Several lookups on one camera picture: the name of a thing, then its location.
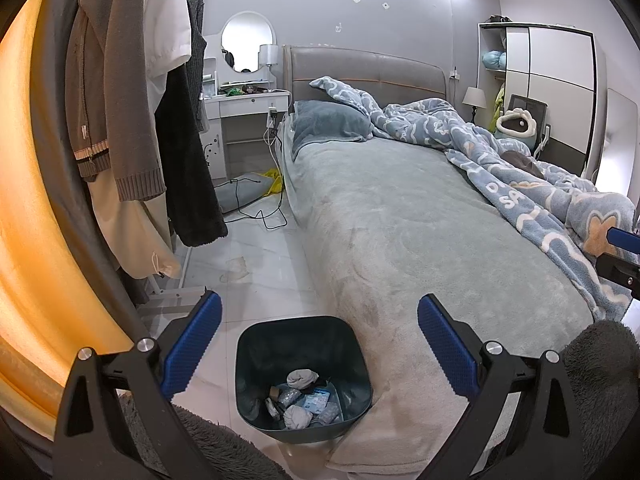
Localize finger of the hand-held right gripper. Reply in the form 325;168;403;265
595;253;640;302
606;227;640;256

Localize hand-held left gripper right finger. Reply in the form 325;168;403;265
417;294;586;480

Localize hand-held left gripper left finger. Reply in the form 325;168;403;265
54;290;223;480

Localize dark green waste bin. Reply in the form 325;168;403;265
234;315;374;445

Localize blue tissue pack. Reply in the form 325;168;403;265
302;390;334;417

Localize white clothes rack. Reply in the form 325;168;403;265
131;249;209;322

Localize white door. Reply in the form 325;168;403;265
594;87;639;192

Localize grey fleece garment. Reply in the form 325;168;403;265
119;319;640;480

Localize cream coat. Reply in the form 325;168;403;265
89;179;184;282

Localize grey bed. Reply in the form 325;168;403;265
277;45;640;467

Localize grey floor cushion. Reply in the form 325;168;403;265
215;172;274;217

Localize white green plush cat bed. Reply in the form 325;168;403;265
494;108;538;142

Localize black chair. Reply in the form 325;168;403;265
507;93;552;154

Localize white wardrobe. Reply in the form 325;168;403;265
476;21;599;179

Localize hanging clothes on rack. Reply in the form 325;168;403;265
44;7;152;313

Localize blue patterned fleece blanket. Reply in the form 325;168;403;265
308;75;640;324

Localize yellow green plush toy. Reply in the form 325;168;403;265
492;84;506;134

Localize yellow curtain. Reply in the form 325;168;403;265
0;0;128;442

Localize bedside lamp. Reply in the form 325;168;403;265
461;86;488;124

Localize light blue plush toy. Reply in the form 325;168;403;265
481;49;509;72

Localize white dressing table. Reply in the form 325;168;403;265
199;34;292;182

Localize blue-grey pillow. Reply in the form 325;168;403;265
291;100;374;157

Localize brown-grey knit cardigan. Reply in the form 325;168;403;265
64;0;167;204

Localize dark grey knit vest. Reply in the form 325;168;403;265
186;0;209;134

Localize silver table lamp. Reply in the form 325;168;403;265
258;43;280;93

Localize round mirror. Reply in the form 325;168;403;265
220;11;277;74

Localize white shirt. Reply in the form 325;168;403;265
144;0;194;112

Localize black cable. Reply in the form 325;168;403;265
214;176;289;232

